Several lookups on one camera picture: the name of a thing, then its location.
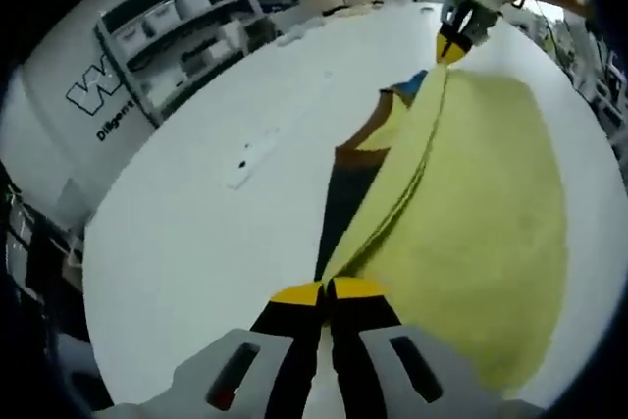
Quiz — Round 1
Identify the group of white storage bins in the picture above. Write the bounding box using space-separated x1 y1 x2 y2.
115 0 290 96

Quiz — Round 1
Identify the beige cloth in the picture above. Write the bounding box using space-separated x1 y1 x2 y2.
321 0 389 18

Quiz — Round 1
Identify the small white crumpled cloth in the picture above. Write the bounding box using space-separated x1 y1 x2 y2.
275 26 311 48

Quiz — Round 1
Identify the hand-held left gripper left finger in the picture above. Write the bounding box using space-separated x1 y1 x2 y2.
171 281 326 419

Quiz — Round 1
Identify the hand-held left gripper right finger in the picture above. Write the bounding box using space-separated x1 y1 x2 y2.
326 277 501 419

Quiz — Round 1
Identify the yellow grey blue garment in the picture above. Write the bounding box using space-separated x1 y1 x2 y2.
313 63 570 398

